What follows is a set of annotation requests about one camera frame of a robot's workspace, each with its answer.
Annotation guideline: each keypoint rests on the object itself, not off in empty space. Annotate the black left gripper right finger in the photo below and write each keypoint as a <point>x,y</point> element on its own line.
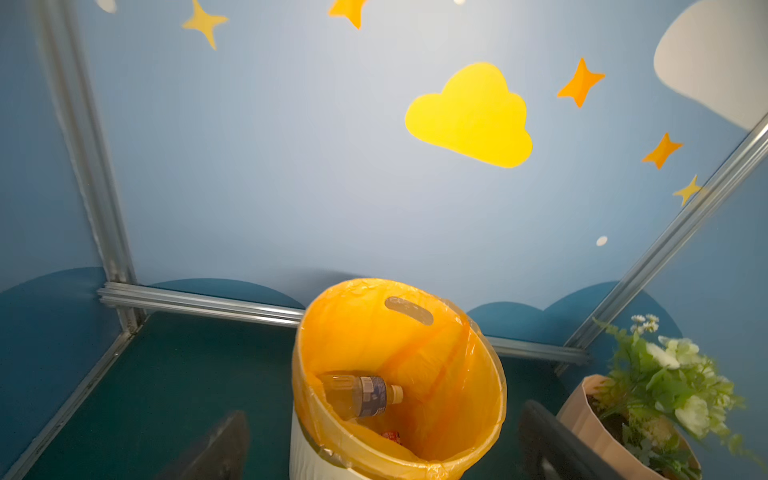
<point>548,446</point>

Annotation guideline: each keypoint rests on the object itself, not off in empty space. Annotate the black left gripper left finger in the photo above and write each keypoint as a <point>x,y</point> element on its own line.
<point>219,454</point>

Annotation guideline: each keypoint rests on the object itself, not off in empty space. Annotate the crushed blue label bottle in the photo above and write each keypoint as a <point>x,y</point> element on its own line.
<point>354,396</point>

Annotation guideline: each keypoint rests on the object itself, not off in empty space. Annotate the clear bottle red label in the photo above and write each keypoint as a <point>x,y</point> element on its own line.
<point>393,436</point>

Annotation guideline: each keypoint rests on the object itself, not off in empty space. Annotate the white ribbed trash bin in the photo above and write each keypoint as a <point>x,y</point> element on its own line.
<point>306,462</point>

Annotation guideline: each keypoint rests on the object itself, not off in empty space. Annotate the orange bin liner bag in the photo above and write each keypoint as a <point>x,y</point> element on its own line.
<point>455,392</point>

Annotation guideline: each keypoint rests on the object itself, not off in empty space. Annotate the pink ribbed flower pot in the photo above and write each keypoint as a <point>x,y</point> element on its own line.
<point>578,416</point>

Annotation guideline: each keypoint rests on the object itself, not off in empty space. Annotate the artificial white flower plant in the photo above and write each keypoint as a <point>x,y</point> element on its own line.
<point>659,388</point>

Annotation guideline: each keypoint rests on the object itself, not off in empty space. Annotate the aluminium back frame rail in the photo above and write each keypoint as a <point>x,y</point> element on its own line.
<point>127,295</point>

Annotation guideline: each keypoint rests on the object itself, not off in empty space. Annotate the right aluminium frame post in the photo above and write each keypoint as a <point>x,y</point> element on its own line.
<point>742,162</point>

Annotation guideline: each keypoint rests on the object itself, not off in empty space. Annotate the aluminium frame post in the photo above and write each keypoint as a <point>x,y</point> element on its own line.
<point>742,162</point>
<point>65,64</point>

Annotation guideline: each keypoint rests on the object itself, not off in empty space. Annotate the left aluminium frame post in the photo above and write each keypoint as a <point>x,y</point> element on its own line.
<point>65,64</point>

